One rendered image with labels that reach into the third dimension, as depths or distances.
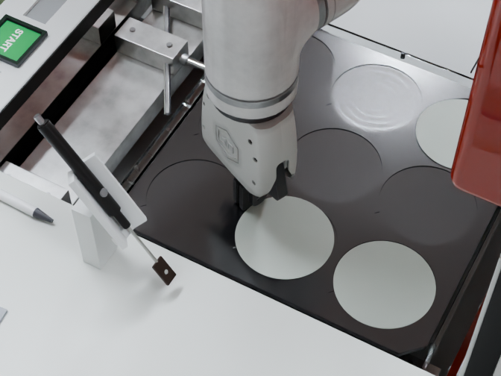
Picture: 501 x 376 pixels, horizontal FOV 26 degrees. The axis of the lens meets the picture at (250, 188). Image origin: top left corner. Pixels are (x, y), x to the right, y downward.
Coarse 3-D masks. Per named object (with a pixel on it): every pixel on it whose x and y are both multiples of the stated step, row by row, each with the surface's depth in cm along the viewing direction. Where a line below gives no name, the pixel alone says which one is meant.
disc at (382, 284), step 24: (360, 264) 108; (384, 264) 108; (408, 264) 108; (336, 288) 106; (360, 288) 106; (384, 288) 106; (408, 288) 106; (432, 288) 106; (360, 312) 105; (384, 312) 105; (408, 312) 105
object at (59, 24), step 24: (24, 0) 122; (48, 0) 122; (72, 0) 122; (96, 0) 122; (48, 24) 119; (72, 24) 119; (48, 48) 117; (0, 72) 116; (24, 72) 115; (0, 96) 113
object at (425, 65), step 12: (336, 36) 127; (348, 36) 126; (360, 36) 126; (372, 48) 126; (384, 48) 125; (396, 48) 125; (408, 60) 124; (420, 60) 124; (432, 72) 124; (444, 72) 123; (456, 72) 123; (468, 84) 122
